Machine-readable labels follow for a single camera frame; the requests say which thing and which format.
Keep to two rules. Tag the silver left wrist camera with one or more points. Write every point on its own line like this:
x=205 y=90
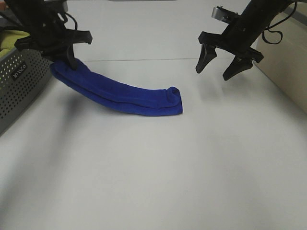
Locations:
x=62 y=6

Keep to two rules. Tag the yellow-green towel in basket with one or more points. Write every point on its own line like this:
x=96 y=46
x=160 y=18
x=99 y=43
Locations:
x=8 y=39

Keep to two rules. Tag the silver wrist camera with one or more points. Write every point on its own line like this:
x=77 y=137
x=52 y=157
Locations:
x=224 y=15
x=62 y=6

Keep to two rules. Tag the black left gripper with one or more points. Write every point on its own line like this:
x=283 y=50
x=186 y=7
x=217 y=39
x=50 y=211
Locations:
x=52 y=39

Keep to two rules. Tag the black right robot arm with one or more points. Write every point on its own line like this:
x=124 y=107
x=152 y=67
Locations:
x=262 y=12

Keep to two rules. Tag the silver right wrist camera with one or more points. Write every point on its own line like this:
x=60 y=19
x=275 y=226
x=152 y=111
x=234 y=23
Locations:
x=224 y=15

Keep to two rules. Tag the blue towel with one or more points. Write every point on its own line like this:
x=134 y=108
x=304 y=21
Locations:
x=116 y=95

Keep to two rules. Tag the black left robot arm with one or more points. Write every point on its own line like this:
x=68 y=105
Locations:
x=35 y=8

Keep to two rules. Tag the beige storage bin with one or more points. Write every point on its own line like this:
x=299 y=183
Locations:
x=285 y=64

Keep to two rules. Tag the grey perforated laundry basket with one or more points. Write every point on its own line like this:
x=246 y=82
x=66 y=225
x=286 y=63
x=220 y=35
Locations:
x=23 y=76

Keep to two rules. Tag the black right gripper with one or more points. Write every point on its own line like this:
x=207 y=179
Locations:
x=236 y=39

